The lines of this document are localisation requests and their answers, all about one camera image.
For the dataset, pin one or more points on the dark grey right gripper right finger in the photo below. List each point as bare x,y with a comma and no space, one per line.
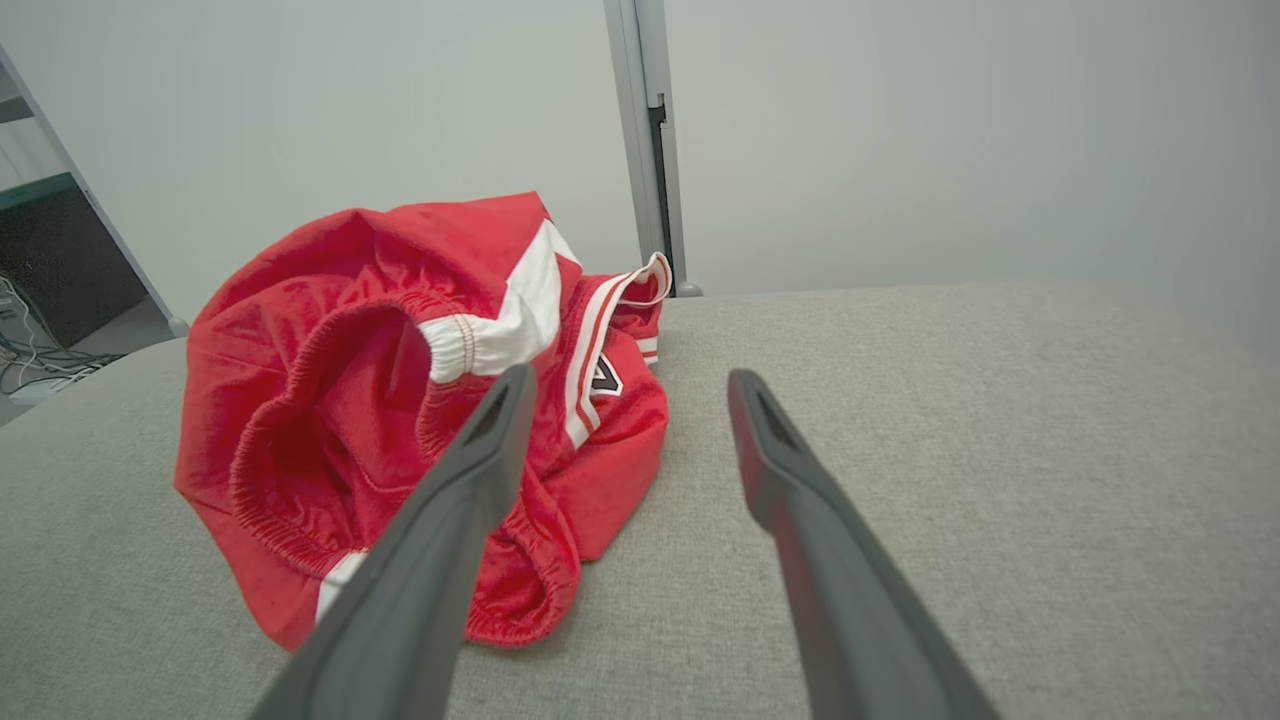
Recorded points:
850,620

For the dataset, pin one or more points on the black cabinet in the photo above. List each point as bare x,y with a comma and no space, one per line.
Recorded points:
60,260

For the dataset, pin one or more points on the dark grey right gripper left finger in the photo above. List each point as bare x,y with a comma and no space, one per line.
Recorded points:
410,600

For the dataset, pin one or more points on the red shorts with white stripe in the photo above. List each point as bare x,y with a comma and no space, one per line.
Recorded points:
300,330

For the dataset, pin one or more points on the grey metal partition post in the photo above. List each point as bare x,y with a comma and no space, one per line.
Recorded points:
640,150

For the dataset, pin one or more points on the red Bulls jersey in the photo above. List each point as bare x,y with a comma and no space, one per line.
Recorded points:
610,470

